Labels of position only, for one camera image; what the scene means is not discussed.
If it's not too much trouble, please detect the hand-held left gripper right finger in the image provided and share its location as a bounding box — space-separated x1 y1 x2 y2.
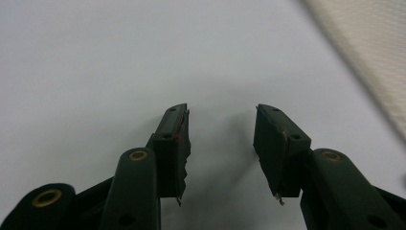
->
253 103 406 230

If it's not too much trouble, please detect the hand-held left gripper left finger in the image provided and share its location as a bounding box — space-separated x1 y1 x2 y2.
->
98 103 192 230

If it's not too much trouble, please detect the beige woven curtain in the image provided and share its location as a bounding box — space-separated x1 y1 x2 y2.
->
301 0 406 142

